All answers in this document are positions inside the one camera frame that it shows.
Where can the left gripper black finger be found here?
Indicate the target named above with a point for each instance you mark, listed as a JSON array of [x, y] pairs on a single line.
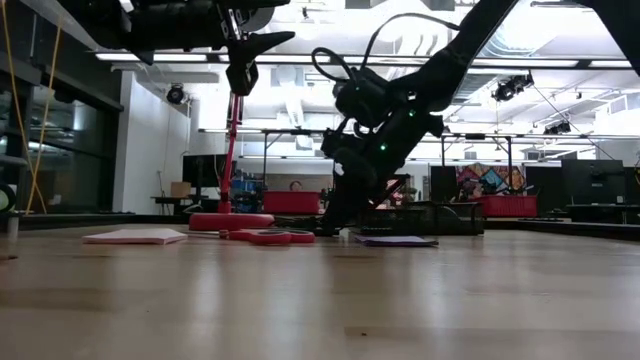
[[260, 44], [260, 3]]

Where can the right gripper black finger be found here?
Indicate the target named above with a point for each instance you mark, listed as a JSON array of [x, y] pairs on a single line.
[[390, 184], [347, 210]]

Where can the purple sticky note pad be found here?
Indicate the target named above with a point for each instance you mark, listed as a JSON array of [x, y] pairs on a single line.
[[395, 241]]

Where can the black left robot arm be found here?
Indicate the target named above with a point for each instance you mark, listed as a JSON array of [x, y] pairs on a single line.
[[165, 25]]

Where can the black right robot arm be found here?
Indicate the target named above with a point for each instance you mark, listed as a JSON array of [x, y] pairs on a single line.
[[450, 65]]

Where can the black mesh desk organizer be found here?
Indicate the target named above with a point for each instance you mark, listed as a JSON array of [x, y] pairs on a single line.
[[440, 220]]

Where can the red storage bin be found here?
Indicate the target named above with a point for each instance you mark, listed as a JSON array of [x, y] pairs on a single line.
[[291, 202], [507, 206]]

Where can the person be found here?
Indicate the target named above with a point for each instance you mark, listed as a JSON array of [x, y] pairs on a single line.
[[296, 186]]

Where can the ceiling light strip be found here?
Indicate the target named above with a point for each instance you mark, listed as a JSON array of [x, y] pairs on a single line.
[[525, 63], [610, 64], [150, 57]]

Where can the blue storage bins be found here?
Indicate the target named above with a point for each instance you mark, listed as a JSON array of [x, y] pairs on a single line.
[[247, 196]]

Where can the red desk lamp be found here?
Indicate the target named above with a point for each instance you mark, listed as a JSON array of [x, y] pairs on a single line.
[[230, 221]]

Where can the brown cardboard box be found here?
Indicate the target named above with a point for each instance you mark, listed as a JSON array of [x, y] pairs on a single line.
[[180, 189]]

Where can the black ceiling spotlight cluster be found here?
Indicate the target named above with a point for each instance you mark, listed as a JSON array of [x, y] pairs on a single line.
[[512, 87]]

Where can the pink sticky note pad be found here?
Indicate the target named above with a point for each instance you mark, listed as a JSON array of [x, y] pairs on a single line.
[[135, 236]]

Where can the large black computer monitor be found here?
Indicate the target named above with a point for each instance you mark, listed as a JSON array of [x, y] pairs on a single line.
[[592, 181]]

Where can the dark background desk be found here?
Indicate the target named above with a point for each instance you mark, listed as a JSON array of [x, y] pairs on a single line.
[[600, 212]]

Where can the small green round object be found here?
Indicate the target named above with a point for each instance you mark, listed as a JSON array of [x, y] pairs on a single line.
[[6, 199]]

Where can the black background rig frame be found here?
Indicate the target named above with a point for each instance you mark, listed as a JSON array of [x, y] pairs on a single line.
[[290, 131], [475, 136]]

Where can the colourful patterned wall hanging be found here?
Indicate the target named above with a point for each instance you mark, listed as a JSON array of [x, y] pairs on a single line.
[[490, 180]]

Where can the small grey post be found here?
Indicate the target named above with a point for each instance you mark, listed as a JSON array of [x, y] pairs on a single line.
[[13, 225]]

